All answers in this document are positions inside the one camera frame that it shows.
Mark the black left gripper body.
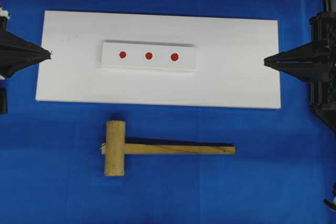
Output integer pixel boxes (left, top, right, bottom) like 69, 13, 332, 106
0, 5, 10, 31

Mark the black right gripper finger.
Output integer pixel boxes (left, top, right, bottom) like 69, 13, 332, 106
264, 41, 319, 63
264, 61, 319, 82

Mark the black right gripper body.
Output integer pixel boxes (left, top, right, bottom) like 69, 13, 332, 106
309, 11, 336, 112

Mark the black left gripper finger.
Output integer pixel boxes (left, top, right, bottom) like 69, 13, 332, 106
1, 30, 50, 58
1, 56, 51, 78

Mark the wooden mallet hammer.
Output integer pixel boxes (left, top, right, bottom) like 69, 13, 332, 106
100, 121, 235, 177

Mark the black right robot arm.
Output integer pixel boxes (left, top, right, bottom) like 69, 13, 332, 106
264, 0, 335, 111

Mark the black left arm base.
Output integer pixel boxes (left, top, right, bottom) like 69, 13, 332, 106
0, 88, 7, 114

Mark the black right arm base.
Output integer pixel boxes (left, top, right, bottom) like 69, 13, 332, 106
315, 110, 336, 134

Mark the large white base board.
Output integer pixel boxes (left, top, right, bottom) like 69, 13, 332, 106
36, 10, 281, 109

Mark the blue table cloth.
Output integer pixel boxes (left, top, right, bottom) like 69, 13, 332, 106
1, 0, 335, 223

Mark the small white raised block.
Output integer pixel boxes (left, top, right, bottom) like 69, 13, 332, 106
101, 42, 196, 72

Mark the black white clamp object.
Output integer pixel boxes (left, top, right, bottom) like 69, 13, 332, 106
323, 183, 336, 211

